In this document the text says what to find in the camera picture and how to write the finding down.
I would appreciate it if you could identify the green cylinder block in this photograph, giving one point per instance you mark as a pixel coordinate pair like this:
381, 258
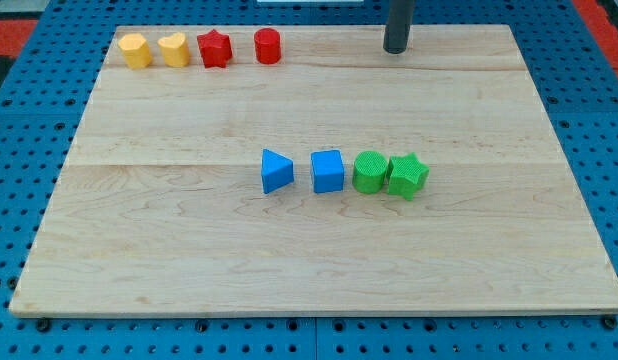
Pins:
369, 173

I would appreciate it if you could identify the yellow heart block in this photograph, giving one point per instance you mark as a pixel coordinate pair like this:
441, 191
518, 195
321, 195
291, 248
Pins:
174, 49

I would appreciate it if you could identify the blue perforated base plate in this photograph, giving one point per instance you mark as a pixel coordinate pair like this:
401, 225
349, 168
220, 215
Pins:
42, 99

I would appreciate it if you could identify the red star block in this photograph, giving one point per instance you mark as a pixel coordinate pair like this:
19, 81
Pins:
215, 49

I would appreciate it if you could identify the blue triangle block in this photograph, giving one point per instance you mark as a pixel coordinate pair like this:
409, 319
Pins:
277, 171

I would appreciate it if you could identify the red cylinder block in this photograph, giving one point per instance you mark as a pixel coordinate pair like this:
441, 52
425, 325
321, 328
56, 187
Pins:
267, 43

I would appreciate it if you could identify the blue cube block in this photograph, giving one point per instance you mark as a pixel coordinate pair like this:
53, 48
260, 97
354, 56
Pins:
327, 171

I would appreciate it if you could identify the green star block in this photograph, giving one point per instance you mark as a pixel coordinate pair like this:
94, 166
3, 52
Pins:
406, 175

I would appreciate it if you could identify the yellow hexagon block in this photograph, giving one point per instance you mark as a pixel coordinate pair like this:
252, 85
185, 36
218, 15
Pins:
135, 51

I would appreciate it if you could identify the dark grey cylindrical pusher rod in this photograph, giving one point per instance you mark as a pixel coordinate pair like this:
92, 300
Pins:
398, 25

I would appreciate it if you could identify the light wooden board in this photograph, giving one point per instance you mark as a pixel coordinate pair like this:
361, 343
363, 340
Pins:
159, 209

